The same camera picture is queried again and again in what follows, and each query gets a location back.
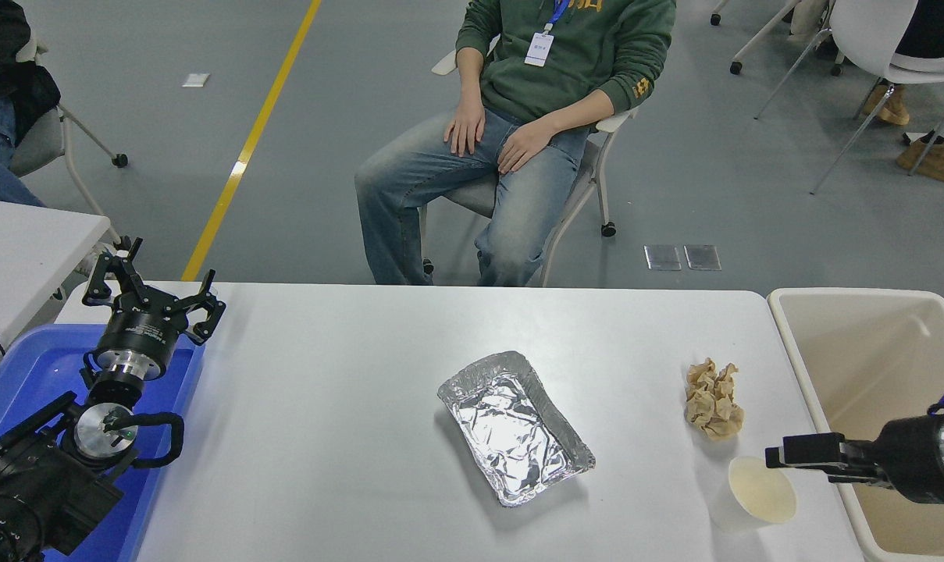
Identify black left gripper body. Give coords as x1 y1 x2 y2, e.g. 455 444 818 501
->
94 301 187 368

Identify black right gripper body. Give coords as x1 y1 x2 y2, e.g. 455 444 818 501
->
870 415 944 505

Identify white paper cup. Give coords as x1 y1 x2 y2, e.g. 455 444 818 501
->
710 455 799 533

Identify silver foil tray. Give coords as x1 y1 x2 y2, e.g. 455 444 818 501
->
437 350 597 509

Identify person's right hand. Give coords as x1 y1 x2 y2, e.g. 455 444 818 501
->
444 105 486 158

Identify person's left hand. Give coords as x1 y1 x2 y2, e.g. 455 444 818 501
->
497 123 552 176

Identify crumpled tan paper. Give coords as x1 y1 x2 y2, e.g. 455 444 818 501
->
684 357 746 443

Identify blue plastic tray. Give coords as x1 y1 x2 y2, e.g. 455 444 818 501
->
0 324 207 562

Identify white side table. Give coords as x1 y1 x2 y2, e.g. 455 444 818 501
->
0 197 112 372

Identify large pale plastic bin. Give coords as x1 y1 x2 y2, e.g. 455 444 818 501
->
767 287 944 562

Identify grey wheeled chair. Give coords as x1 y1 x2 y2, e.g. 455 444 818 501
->
7 39 129 247

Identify white wheeled chair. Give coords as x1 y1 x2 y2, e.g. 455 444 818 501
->
419 48 639 286

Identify white wheeled chair legs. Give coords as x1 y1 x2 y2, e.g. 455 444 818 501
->
710 0 843 76

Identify white shell chair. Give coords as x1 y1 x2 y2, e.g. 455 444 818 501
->
755 0 944 194

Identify white ID badge with lanyard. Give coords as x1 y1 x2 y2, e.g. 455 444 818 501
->
525 0 570 68

